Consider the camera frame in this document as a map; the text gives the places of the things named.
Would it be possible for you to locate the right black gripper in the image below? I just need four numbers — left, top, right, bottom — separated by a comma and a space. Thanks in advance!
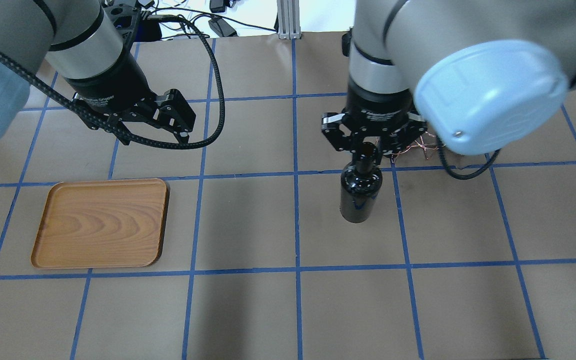
321, 82, 428, 158

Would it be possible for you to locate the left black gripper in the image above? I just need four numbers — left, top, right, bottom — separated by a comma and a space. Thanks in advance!
66, 52, 196, 146

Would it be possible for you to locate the dark wine bottle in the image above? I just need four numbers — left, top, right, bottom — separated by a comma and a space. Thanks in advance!
339, 142, 383, 224

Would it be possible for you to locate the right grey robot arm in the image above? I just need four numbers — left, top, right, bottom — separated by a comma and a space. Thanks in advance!
321, 0, 576, 156

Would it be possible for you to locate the wooden tray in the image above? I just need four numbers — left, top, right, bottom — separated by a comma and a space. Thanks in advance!
30, 178, 169, 270

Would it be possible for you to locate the black power adapter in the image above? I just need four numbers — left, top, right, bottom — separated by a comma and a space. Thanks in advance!
208, 17, 238, 38

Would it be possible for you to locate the copper wire bottle basket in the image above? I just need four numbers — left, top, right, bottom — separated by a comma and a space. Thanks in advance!
381, 130, 445, 164

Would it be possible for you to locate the left arm braided black cable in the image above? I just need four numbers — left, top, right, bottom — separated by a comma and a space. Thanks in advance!
0, 17, 226, 151

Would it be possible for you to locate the arm braided black cable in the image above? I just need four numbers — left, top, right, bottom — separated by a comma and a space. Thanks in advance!
435, 137, 501, 180
0, 17, 226, 151

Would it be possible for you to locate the right arm braided black cable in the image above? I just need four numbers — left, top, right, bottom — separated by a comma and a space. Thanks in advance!
435, 137, 501, 180

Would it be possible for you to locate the aluminium frame post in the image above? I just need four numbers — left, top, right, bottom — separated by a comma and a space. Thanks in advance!
276, 0, 302, 40

